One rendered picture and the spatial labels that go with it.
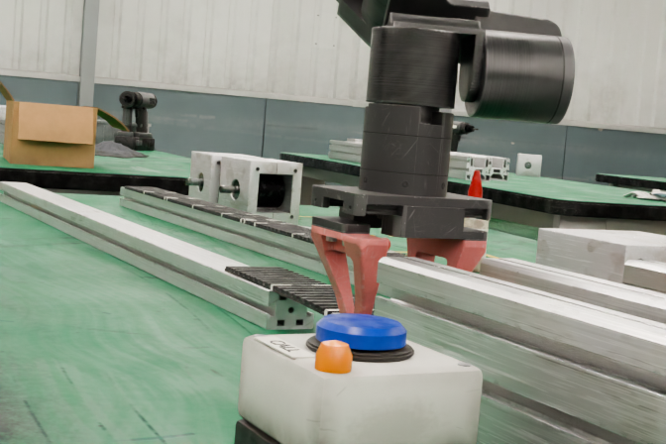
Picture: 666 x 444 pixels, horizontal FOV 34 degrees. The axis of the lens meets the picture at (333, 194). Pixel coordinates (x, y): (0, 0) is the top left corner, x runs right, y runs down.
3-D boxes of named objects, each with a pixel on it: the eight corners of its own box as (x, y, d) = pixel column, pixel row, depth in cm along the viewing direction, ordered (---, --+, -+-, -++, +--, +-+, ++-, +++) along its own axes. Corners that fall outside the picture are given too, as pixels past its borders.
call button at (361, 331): (297, 355, 48) (301, 310, 48) (374, 352, 50) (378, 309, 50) (341, 377, 45) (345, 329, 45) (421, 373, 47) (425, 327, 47)
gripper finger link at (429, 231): (480, 353, 70) (493, 209, 69) (386, 357, 66) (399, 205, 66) (421, 331, 76) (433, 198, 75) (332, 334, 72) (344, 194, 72)
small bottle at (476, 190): (483, 269, 129) (492, 170, 128) (485, 274, 125) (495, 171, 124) (451, 267, 129) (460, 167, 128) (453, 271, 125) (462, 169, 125)
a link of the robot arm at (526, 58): (369, 27, 79) (389, -72, 72) (523, 42, 80) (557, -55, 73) (376, 147, 71) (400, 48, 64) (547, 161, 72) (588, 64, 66)
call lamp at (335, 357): (307, 365, 44) (310, 336, 44) (340, 364, 45) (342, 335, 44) (325, 374, 43) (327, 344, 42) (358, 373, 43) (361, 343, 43)
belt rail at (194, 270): (-2, 200, 165) (-1, 181, 165) (25, 201, 167) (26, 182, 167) (266, 330, 81) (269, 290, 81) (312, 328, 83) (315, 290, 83)
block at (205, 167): (173, 207, 178) (177, 150, 178) (238, 209, 183) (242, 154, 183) (192, 214, 169) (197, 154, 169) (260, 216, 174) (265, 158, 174)
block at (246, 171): (202, 216, 167) (207, 155, 167) (267, 217, 173) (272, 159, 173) (231, 223, 159) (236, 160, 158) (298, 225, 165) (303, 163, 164)
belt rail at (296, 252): (119, 205, 174) (120, 186, 174) (143, 206, 176) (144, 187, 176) (471, 325, 90) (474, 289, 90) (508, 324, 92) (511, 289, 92)
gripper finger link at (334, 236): (447, 355, 69) (461, 208, 68) (350, 359, 65) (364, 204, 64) (390, 332, 74) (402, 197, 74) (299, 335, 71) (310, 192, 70)
